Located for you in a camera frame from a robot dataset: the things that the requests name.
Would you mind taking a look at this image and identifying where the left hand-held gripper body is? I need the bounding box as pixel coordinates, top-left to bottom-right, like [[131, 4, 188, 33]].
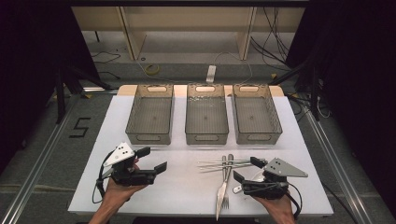
[[101, 142, 157, 188]]

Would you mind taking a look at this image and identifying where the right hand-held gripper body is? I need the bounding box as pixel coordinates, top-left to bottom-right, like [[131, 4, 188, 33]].
[[241, 157, 309, 200]]

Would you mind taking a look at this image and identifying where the metal table knife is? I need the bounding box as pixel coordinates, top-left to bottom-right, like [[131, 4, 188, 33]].
[[215, 153, 234, 222]]

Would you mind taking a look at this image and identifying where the metal fork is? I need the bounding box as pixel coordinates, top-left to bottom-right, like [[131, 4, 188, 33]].
[[220, 155, 231, 210]]

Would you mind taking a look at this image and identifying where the grey plastic basket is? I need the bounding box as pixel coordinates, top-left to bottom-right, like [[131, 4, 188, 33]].
[[232, 83, 284, 146], [184, 83, 230, 146], [124, 83, 175, 146]]

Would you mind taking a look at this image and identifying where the person's left hand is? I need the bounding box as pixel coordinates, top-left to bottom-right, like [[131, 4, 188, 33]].
[[104, 179, 148, 204]]

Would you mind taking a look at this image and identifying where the person's right hand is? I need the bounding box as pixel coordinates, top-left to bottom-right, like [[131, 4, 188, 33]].
[[252, 186, 297, 219]]

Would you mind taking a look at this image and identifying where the white table cover board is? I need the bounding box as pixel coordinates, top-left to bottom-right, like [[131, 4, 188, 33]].
[[67, 94, 334, 217]]

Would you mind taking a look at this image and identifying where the black metal stand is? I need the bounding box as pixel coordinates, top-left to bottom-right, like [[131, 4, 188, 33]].
[[53, 64, 116, 125], [268, 58, 322, 122]]

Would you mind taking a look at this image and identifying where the yellow tape roll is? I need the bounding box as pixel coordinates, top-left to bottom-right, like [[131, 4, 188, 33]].
[[145, 63, 162, 77]]

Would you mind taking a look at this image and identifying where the white power strip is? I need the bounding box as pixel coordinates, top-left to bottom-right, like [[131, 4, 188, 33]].
[[205, 64, 218, 84]]

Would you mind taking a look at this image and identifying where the dark curtain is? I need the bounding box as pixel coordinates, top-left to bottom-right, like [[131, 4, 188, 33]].
[[285, 0, 396, 216], [0, 0, 101, 175]]

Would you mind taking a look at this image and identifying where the wooden shelf unit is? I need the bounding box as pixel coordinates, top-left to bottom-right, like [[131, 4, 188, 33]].
[[71, 6, 306, 62]]

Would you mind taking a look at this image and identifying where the left hand-held gripper cable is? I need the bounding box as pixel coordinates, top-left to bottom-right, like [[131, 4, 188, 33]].
[[92, 150, 115, 204]]

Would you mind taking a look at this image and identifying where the hand-held gripper cable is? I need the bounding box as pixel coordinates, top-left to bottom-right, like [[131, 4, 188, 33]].
[[92, 150, 115, 204], [285, 182, 304, 219]]

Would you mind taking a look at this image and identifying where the right hand-held gripper cable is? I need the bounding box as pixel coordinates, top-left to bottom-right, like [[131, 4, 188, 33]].
[[285, 182, 304, 219]]

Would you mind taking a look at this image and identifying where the metal floor rail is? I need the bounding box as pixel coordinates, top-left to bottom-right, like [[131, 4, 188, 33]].
[[302, 106, 375, 224], [0, 87, 120, 224]]

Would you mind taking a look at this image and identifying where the black floor cable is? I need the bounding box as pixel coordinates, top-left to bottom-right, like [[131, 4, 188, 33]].
[[321, 182, 360, 224], [91, 50, 122, 80]]

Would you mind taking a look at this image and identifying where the tangle of floor cables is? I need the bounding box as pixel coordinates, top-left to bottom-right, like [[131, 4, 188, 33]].
[[287, 92, 332, 123]]

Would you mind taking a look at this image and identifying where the bundle of black cables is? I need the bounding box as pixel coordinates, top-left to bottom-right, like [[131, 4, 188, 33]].
[[249, 7, 294, 72]]

